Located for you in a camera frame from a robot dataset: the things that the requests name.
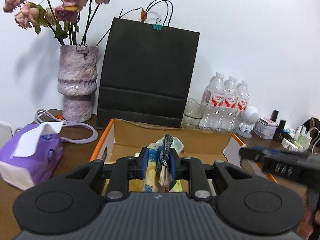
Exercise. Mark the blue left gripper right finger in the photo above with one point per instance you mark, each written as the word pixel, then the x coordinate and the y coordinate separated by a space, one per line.
pixel 175 164

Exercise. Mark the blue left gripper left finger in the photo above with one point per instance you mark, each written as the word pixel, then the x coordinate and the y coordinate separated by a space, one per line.
pixel 143 162

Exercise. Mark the yellow blue snack packet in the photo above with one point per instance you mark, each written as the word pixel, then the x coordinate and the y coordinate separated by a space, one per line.
pixel 158 177

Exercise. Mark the green bubble wrap bundle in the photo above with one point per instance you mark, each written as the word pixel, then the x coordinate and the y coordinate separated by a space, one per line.
pixel 177 145

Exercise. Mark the white small bottles cluster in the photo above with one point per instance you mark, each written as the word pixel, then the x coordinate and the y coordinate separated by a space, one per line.
pixel 298 142

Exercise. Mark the red orange cardboard box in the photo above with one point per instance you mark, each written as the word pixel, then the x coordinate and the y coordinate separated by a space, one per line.
pixel 124 138

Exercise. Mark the black cosmetic tube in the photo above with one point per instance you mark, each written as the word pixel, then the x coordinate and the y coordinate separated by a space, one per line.
pixel 278 135

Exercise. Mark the glass cup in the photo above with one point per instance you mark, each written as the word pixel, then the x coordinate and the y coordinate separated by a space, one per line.
pixel 193 114

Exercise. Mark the small tin box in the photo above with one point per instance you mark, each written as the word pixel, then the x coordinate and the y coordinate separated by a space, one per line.
pixel 265 128

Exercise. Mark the left water bottle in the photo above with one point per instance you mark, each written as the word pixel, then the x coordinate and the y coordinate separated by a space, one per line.
pixel 214 99

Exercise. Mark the water bottle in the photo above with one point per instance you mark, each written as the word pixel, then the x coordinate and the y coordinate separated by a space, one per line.
pixel 242 102
pixel 214 99
pixel 231 97

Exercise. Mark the white robot figurine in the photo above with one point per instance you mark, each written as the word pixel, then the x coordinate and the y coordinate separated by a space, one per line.
pixel 249 119

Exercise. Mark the middle water bottle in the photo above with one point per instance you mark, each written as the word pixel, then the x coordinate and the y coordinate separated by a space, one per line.
pixel 231 97

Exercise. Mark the black paper bag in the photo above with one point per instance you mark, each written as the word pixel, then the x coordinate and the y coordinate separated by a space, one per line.
pixel 146 74

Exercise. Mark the right water bottle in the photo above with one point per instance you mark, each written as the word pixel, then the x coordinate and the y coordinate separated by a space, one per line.
pixel 242 102

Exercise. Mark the purple ceramic vase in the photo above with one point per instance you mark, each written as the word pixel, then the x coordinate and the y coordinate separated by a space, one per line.
pixel 77 81

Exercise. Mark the purple tissue pack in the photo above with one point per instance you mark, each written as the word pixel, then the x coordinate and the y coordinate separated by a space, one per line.
pixel 32 154

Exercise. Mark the teal binder clip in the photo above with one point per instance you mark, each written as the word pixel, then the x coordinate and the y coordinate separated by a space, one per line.
pixel 157 25

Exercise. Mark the dried pink roses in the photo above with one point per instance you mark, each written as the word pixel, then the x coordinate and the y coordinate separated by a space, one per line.
pixel 62 20

